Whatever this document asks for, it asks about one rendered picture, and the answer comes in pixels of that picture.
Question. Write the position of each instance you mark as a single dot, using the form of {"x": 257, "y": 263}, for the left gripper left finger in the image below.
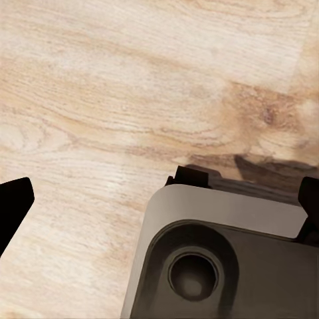
{"x": 16, "y": 199}

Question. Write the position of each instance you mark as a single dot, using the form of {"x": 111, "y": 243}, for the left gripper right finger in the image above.
{"x": 308, "y": 197}

